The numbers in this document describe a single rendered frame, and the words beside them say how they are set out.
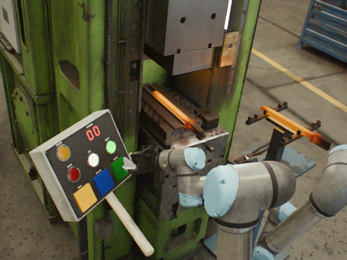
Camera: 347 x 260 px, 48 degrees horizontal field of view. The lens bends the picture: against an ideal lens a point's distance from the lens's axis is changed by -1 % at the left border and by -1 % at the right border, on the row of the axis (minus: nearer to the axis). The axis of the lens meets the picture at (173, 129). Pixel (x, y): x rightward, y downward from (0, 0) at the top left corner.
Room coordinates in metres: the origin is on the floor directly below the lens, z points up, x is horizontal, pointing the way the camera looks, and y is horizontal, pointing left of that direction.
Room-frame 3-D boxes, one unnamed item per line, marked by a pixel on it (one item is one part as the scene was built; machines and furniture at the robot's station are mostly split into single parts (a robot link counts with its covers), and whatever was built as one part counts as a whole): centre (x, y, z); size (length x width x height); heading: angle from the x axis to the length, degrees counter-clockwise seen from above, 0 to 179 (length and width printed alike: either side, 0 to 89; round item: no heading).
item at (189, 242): (1.75, 0.04, 0.23); 0.55 x 0.37 x 0.47; 37
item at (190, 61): (1.71, 0.08, 1.32); 0.42 x 0.20 x 0.10; 37
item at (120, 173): (1.17, 0.19, 1.01); 0.07 x 0.05 x 0.07; 152
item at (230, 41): (1.84, -0.22, 1.27); 0.09 x 0.02 x 0.17; 127
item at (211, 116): (1.70, -0.15, 0.95); 0.12 x 0.08 x 0.06; 37
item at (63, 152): (1.03, 0.36, 1.16); 0.05 x 0.03 x 0.04; 127
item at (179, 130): (1.71, 0.08, 0.96); 0.42 x 0.20 x 0.09; 37
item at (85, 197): (0.99, 0.28, 1.01); 0.07 x 0.05 x 0.07; 152
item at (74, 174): (1.01, 0.32, 1.09); 0.05 x 0.03 x 0.04; 127
